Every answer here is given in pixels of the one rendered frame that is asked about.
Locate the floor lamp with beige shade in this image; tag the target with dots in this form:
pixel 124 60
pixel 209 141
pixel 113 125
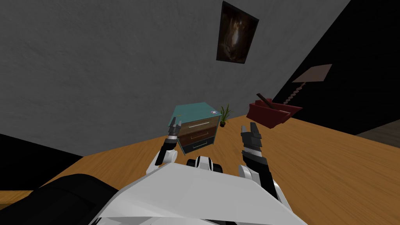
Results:
pixel 312 74

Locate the black drawer front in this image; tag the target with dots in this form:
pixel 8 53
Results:
pixel 210 142

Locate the teal drawer cabinet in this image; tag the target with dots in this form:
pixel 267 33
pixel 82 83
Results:
pixel 195 112

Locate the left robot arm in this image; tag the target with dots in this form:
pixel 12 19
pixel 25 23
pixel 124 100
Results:
pixel 62 200

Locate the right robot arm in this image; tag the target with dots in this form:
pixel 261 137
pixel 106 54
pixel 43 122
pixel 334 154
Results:
pixel 261 173

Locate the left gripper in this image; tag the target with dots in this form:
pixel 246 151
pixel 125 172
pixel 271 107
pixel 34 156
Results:
pixel 173 132

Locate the dark brown drawer front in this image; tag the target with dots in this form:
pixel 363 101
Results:
pixel 184 140

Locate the small green potted plant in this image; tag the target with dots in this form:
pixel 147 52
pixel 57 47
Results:
pixel 224 115

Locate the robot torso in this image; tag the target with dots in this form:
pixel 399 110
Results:
pixel 187 193

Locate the dark framed wall picture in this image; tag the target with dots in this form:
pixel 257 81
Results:
pixel 237 32

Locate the light brown drawer front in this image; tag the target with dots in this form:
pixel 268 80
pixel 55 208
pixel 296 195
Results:
pixel 212 121

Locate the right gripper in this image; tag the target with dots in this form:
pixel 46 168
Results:
pixel 251 141

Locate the dark red armchair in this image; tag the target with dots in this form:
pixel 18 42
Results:
pixel 268 115

